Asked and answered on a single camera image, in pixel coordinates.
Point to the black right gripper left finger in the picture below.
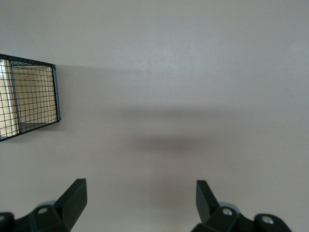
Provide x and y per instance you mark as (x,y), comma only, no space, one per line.
(67,207)

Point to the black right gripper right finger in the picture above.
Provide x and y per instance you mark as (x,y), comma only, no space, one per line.
(207,210)

